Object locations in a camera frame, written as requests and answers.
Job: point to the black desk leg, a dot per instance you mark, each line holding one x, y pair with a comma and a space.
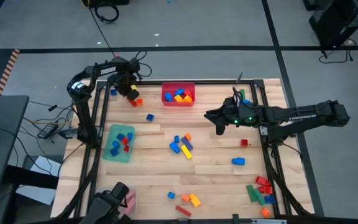
30, 177

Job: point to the black clamp lever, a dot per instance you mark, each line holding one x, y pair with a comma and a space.
239, 77

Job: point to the grey metal bracket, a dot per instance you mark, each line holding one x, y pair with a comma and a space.
269, 221

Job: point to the red plastic bin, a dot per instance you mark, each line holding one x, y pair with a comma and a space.
166, 85

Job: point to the black computer tower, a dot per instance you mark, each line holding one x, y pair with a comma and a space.
337, 18

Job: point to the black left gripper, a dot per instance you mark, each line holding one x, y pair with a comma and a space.
126, 81

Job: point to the long green block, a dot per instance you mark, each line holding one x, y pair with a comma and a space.
242, 93
259, 197
251, 193

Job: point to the white paper sheets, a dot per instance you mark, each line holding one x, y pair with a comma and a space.
47, 165

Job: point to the black power adapter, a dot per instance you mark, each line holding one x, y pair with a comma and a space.
47, 131

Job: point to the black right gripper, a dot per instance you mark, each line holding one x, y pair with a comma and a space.
233, 116

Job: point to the green translucent plastic bin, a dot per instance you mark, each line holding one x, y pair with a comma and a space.
109, 155

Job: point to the small orange block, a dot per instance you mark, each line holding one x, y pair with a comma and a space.
188, 136
185, 197
139, 101
265, 212

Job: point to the long yellow block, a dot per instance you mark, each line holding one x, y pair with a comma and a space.
133, 87
186, 152

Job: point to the black aluminium table frame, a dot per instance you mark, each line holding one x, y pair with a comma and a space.
154, 82

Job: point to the black equipment box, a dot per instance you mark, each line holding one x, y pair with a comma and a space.
110, 2

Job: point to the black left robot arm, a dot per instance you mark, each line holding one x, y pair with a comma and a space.
84, 115

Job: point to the small blue block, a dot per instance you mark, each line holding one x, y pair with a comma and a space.
176, 138
116, 144
129, 136
171, 195
120, 136
149, 117
113, 92
114, 152
269, 199

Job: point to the long pink block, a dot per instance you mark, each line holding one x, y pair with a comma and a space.
131, 195
129, 207

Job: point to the clear plastic bin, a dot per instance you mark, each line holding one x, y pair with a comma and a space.
102, 188

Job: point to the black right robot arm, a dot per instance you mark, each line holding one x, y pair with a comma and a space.
300, 117

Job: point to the small dark red block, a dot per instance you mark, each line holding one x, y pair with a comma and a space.
125, 141

